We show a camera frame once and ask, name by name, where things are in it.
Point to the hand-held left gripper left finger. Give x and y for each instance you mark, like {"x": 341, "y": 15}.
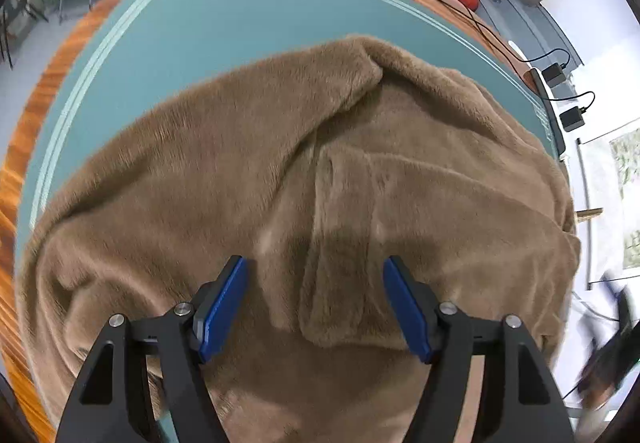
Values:
{"x": 222, "y": 308}

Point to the green table mat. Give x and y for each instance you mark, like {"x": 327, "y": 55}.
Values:
{"x": 200, "y": 48}

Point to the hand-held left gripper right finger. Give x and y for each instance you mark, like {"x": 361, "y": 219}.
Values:
{"x": 407, "y": 308}

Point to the white power strip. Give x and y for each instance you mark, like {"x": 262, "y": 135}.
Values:
{"x": 540, "y": 83}

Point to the grey cabinet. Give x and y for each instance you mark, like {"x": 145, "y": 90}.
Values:
{"x": 525, "y": 8}

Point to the brown fleece garment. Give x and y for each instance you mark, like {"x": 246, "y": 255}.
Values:
{"x": 250, "y": 173}

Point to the hanging scroll painting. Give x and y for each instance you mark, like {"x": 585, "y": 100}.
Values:
{"x": 615, "y": 183}

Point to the black power adapter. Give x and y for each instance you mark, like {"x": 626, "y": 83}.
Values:
{"x": 554, "y": 73}
{"x": 572, "y": 119}

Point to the wooden stick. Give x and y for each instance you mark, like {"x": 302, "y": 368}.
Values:
{"x": 590, "y": 213}

